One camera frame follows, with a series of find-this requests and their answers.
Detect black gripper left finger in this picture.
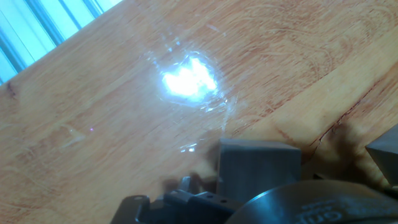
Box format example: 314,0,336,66
110,175,243,224

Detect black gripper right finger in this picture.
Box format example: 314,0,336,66
312,173,398,200

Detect light wooden cube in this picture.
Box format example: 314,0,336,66
365,124,398,187
216,138,302,203

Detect glossy brown wooden board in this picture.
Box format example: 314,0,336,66
0,0,398,224

